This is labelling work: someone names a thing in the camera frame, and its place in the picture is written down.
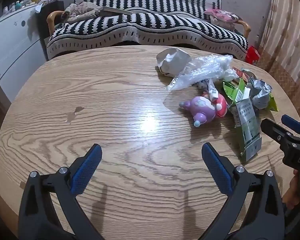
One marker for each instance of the yellow-green wrapper piece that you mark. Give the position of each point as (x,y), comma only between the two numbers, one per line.
(273,103)

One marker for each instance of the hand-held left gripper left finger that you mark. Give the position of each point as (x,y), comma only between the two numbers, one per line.
(87,170)

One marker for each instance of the thin book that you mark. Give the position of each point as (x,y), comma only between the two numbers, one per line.
(115,10)

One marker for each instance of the red cigarette box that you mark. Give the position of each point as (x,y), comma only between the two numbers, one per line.
(240,73)

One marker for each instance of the pink plastic toy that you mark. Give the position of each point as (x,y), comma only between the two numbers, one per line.
(221,105)

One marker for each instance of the striped black white sofa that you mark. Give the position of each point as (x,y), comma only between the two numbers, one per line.
(150,27)

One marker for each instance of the red object on floor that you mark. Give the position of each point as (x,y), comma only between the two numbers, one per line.
(252,55)

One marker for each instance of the pink cushion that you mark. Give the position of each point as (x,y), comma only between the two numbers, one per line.
(222,15)

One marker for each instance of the white cabinet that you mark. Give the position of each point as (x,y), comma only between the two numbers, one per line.
(12,42)

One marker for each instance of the floral cloth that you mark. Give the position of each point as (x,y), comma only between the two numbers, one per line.
(82,11)

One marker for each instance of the sofa with wooden armrests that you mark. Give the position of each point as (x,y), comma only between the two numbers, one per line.
(50,21)

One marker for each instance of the crumpled clear plastic bag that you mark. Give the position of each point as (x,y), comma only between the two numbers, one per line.
(200,71)

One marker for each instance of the white tube wrapper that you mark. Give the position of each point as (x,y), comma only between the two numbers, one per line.
(212,90)

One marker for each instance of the beige patterned curtain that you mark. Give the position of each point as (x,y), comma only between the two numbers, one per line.
(285,30)

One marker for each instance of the purple plastic toy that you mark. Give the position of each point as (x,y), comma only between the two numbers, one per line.
(201,108)

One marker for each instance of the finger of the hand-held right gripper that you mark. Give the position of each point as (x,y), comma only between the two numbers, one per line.
(270,128)
(292,123)

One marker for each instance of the green cigarette pack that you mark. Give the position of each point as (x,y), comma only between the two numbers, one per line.
(247,127)

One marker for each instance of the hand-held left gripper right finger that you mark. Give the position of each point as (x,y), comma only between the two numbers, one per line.
(217,170)

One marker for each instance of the person's right hand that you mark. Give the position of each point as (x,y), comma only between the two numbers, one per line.
(291,192)

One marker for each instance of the crumpled white paper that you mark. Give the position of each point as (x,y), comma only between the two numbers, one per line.
(172,60)

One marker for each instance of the silver wrapper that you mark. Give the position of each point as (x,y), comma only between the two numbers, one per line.
(261,93)

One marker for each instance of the green snack wrapper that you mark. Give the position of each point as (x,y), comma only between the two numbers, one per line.
(231,90)

